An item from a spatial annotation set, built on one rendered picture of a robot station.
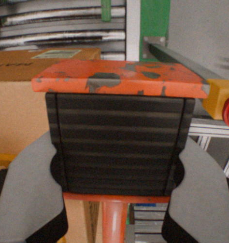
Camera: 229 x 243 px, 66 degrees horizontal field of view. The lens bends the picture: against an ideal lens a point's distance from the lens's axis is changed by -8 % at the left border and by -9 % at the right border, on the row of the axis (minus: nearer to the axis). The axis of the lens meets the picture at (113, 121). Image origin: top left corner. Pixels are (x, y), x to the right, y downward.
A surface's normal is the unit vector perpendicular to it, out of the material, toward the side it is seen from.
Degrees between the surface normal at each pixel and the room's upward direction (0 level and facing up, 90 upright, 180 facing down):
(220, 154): 0
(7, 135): 0
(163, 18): 0
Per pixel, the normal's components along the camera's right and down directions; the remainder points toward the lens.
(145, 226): 0.07, -0.88
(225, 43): -0.04, 0.47
